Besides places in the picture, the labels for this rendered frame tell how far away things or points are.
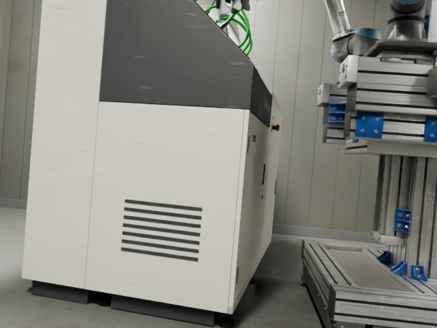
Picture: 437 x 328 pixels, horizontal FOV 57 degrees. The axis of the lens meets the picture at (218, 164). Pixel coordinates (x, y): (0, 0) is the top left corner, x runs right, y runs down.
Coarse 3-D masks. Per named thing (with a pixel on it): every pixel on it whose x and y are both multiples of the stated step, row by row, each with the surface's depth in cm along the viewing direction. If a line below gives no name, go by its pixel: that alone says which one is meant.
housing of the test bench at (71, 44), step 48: (48, 0) 159; (96, 0) 154; (48, 48) 159; (96, 48) 154; (48, 96) 159; (96, 96) 154; (48, 144) 159; (48, 192) 159; (48, 240) 158; (48, 288) 162
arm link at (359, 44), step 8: (360, 32) 186; (368, 32) 184; (376, 32) 184; (352, 40) 191; (360, 40) 186; (368, 40) 184; (376, 40) 184; (352, 48) 191; (360, 48) 186; (368, 48) 184
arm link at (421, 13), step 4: (424, 4) 133; (392, 8) 137; (420, 8) 134; (424, 8) 136; (388, 12) 142; (392, 12) 139; (396, 12) 137; (400, 12) 135; (404, 12) 134; (408, 12) 134; (412, 12) 134; (416, 12) 135; (420, 12) 135; (424, 12) 137; (388, 16) 141; (392, 16) 138; (396, 16) 137; (420, 16) 135; (424, 16) 137; (388, 20) 141
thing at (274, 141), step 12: (204, 0) 217; (216, 12) 216; (276, 108) 236; (276, 120) 242; (276, 132) 249; (276, 144) 256; (276, 156) 261; (276, 168) 269; (264, 204) 214; (264, 216) 217; (264, 228) 223; (264, 240) 229; (264, 252) 236
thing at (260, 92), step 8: (256, 72) 149; (256, 80) 151; (256, 88) 152; (264, 88) 174; (256, 96) 154; (264, 96) 177; (256, 104) 156; (256, 112) 158; (264, 112) 181; (264, 120) 184
